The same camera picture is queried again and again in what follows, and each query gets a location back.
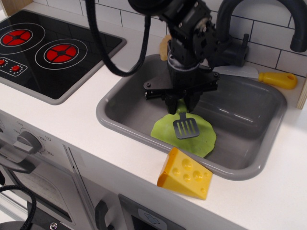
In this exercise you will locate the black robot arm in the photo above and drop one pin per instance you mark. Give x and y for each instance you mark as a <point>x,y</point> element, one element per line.
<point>193,39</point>

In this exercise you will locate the yellow toy cheese wedge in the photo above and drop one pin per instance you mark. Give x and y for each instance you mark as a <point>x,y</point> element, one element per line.
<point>182,174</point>

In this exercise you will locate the grey oven door handle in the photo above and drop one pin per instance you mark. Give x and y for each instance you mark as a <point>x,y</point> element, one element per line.
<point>23,166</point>

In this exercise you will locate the toy pizza slice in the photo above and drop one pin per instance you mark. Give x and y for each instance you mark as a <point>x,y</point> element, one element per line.
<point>163,47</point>

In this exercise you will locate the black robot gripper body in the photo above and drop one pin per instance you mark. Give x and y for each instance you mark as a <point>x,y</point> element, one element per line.
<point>179,82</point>

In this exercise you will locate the black toy stove top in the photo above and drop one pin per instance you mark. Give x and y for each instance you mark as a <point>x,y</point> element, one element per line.
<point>46,58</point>

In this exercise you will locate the grey plastic sink basin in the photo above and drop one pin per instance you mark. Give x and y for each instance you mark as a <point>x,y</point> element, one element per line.
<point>245,115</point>

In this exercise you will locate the toy oven door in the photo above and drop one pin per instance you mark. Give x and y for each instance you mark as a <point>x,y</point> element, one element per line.
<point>53,181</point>

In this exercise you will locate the black dishwasher handle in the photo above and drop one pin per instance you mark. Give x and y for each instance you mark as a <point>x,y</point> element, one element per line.
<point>101,210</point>

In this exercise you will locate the dark grey toy faucet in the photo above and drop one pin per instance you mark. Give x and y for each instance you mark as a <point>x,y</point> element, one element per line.
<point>232,53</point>

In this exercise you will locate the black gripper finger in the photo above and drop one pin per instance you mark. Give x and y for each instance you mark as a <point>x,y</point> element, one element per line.
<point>171,103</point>
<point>191,100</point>

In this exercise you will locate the yellow handled toy knife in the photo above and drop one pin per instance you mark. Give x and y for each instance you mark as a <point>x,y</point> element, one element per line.
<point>283,80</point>

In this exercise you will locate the grey oven knob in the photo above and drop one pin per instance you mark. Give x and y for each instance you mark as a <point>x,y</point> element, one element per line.
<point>27,143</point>

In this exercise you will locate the green handled grey spatula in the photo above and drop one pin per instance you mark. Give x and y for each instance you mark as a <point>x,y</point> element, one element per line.
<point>185,127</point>

